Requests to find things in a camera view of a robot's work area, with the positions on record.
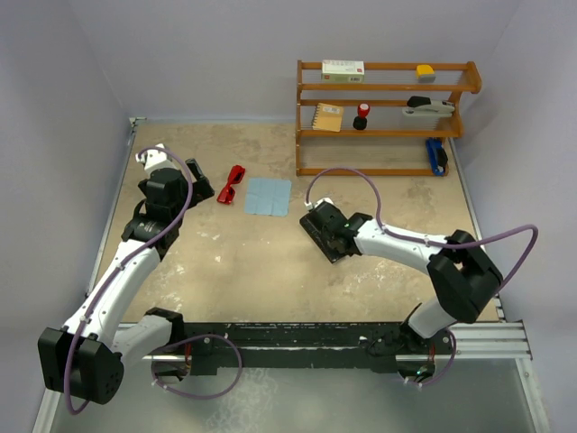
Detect black glasses case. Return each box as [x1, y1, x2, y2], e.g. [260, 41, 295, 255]
[299, 215, 345, 263]

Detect blue cleaning cloth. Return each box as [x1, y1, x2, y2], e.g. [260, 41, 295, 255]
[244, 178, 292, 217]

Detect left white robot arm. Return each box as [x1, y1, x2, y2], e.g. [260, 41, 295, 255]
[38, 149, 215, 404]

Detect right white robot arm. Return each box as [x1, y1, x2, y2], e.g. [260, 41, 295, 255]
[299, 198, 503, 353]

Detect red sunglasses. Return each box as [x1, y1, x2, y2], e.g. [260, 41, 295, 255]
[217, 165, 245, 205]

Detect red black stamp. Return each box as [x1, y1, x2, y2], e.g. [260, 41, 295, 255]
[353, 103, 371, 131]

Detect wooden shelf rack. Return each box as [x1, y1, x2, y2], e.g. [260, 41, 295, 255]
[295, 60, 482, 176]

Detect tan spiral notebook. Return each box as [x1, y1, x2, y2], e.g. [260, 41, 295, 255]
[311, 103, 343, 133]

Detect blue black hole punch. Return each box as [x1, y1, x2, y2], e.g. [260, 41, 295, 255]
[426, 138, 448, 176]

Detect grey black stapler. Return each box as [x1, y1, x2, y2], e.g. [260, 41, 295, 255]
[402, 96, 455, 118]

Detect white green box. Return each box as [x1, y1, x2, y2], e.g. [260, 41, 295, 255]
[321, 60, 365, 84]

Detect yellow grey tape measure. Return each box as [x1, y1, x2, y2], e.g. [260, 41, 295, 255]
[415, 64, 436, 84]

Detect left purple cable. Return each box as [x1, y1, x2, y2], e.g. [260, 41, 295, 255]
[63, 144, 243, 415]

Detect purple cable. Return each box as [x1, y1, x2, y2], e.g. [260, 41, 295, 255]
[305, 167, 539, 389]
[63, 144, 243, 415]

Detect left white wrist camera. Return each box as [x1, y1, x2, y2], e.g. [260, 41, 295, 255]
[135, 143, 175, 177]

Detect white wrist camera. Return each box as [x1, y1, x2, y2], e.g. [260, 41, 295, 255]
[305, 198, 334, 211]
[135, 143, 175, 177]

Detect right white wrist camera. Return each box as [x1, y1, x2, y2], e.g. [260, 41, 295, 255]
[305, 198, 334, 211]

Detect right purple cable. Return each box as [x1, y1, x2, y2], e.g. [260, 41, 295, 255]
[305, 167, 539, 389]

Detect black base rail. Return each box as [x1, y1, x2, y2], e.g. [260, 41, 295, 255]
[156, 322, 454, 376]

